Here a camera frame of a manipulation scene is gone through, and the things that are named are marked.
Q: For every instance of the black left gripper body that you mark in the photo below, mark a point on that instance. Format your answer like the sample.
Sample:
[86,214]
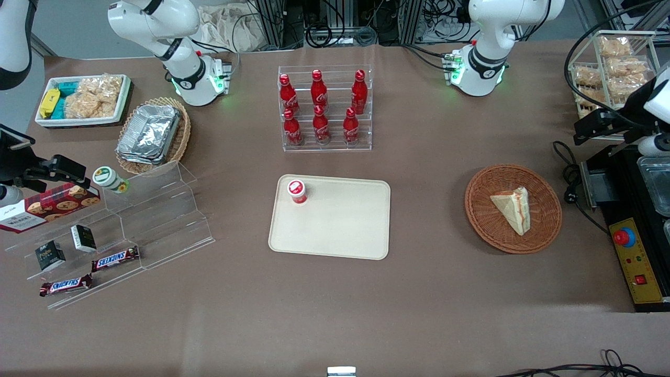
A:
[626,122]

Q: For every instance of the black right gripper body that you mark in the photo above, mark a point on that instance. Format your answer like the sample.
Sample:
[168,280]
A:
[20,163]

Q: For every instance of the triangular sandwich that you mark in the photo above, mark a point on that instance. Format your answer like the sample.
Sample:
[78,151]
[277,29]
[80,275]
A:
[514,209]

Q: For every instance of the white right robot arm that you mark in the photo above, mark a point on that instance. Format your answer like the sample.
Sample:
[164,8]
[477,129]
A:
[184,78]

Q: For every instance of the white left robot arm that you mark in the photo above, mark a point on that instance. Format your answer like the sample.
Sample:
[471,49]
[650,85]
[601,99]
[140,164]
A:
[484,63]

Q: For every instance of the oval wicker basket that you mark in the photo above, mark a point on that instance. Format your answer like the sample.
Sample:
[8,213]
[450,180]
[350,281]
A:
[180,141]

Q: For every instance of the round brown wicker basket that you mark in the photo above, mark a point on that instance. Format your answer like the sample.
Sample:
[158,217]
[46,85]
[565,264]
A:
[489,225]

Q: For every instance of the beige plastic tray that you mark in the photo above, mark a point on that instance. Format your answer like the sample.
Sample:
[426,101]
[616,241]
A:
[340,225]

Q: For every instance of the red tartan cookie box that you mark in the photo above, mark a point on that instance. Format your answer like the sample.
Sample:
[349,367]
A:
[52,204]

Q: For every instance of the green lid yogurt cup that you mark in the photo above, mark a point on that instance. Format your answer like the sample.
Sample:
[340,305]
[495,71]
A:
[107,177]

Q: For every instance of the white rectangular snack bin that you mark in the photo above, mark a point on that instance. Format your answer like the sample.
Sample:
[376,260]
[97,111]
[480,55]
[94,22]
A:
[42,121]

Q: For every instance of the teal snack packet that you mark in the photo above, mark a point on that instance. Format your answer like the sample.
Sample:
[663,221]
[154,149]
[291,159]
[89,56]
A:
[59,108]
[67,88]

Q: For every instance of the yellow snack packet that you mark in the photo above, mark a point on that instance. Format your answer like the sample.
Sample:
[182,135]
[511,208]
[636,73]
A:
[49,103]

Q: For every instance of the clear glass container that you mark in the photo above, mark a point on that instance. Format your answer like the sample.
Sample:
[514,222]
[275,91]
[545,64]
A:
[657,183]

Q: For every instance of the small black box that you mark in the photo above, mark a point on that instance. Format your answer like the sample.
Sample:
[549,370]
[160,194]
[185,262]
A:
[50,255]
[84,238]

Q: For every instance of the large clear bag rice crackers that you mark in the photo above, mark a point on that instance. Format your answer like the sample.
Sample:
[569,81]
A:
[94,97]

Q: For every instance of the stack of foil containers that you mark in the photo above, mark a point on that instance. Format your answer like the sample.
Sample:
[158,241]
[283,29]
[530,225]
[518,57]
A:
[149,133]

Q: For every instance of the red emergency stop button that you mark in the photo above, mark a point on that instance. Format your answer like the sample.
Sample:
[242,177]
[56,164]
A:
[623,237]

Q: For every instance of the snickers chocolate bar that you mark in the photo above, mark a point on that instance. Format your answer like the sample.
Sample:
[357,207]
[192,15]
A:
[66,285]
[115,258]

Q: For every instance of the clear acrylic stepped display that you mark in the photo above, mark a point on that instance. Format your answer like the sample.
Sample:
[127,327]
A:
[162,214]

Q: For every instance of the black machine with yellow panel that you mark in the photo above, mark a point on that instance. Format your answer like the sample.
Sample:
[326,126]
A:
[636,262]

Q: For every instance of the cream cloth bag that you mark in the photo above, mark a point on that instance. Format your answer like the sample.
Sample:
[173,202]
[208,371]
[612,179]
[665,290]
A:
[225,26]

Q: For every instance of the red cola bottle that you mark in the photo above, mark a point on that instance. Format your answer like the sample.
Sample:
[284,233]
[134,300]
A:
[319,91]
[292,131]
[321,128]
[288,97]
[350,129]
[359,94]

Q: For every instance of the red lid small cup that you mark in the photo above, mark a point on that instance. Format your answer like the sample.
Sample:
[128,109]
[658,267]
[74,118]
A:
[297,191]

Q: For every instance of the clear acrylic bottle rack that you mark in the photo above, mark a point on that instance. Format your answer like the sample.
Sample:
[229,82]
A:
[335,146]

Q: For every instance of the small white metal object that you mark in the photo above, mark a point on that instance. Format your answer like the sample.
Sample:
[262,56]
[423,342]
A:
[341,372]

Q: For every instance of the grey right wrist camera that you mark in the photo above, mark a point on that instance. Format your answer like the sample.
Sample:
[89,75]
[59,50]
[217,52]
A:
[8,196]

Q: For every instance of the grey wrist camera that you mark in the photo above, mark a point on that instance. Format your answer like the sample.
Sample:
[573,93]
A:
[655,145]
[8,196]

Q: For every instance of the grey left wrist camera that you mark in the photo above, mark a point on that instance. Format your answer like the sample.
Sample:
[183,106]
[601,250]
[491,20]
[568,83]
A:
[655,145]

